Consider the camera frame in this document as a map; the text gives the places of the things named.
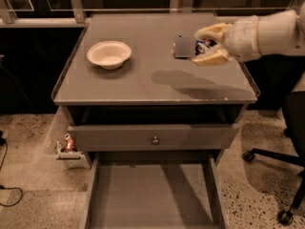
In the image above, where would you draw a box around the clear plastic side bin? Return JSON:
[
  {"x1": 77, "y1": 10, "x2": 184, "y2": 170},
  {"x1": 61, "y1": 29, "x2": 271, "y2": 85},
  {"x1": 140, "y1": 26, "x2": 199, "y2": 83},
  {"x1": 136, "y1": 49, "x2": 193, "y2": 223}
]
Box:
[{"x1": 43, "y1": 108, "x2": 92, "y2": 169}]

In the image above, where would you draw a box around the blue pepsi can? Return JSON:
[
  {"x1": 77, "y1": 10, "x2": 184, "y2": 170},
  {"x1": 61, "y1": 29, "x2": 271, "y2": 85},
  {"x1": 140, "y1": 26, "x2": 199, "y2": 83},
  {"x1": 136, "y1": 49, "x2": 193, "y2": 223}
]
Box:
[{"x1": 172, "y1": 33, "x2": 218, "y2": 60}]

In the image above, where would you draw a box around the black office chair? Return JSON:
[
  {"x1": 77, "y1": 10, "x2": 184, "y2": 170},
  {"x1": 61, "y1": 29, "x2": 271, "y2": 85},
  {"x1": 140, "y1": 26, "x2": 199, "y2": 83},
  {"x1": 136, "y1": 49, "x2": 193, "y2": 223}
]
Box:
[{"x1": 241, "y1": 91, "x2": 305, "y2": 227}]

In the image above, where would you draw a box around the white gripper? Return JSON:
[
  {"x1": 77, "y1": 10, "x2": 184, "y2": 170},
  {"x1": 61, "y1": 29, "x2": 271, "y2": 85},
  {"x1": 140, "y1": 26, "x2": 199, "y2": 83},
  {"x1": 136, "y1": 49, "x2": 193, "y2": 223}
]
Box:
[{"x1": 192, "y1": 15, "x2": 260, "y2": 66}]

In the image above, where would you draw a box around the grey drawer cabinet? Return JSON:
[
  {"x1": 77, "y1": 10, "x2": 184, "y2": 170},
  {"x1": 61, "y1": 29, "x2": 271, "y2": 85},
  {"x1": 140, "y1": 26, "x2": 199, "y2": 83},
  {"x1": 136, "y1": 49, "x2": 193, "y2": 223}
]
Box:
[{"x1": 51, "y1": 12, "x2": 260, "y2": 164}]

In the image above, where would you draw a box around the black floor cable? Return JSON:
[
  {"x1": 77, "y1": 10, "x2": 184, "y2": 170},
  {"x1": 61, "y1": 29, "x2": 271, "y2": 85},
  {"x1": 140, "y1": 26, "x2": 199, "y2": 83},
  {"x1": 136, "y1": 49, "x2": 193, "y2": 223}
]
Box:
[{"x1": 0, "y1": 131, "x2": 24, "y2": 208}]

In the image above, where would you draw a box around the white paper bowl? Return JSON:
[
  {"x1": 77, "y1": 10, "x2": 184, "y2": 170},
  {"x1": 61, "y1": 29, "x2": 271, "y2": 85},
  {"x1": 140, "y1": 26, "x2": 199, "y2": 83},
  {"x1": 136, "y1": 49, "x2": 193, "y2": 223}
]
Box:
[{"x1": 87, "y1": 41, "x2": 132, "y2": 70}]

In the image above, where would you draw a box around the round metal drawer knob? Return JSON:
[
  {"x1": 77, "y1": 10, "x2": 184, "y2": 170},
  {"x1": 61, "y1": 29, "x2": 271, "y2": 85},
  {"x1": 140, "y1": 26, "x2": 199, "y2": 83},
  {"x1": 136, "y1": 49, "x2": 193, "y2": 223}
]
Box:
[{"x1": 152, "y1": 136, "x2": 159, "y2": 145}]

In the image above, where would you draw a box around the open grey middle drawer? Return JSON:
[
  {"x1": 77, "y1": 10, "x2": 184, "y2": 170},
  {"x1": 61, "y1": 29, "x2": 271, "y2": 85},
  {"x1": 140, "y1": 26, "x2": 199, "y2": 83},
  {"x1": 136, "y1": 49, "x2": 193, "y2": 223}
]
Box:
[{"x1": 80, "y1": 151, "x2": 230, "y2": 229}]

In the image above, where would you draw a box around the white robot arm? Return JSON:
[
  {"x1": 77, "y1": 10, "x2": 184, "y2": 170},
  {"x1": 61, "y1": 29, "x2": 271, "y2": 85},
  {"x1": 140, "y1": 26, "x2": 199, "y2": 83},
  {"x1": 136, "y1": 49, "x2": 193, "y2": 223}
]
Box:
[{"x1": 192, "y1": 2, "x2": 305, "y2": 66}]

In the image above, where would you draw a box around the grey top drawer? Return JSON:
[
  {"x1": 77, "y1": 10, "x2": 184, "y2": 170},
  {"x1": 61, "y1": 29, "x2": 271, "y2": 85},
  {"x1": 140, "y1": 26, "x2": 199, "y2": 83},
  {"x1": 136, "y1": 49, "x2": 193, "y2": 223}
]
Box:
[{"x1": 68, "y1": 124, "x2": 239, "y2": 152}]

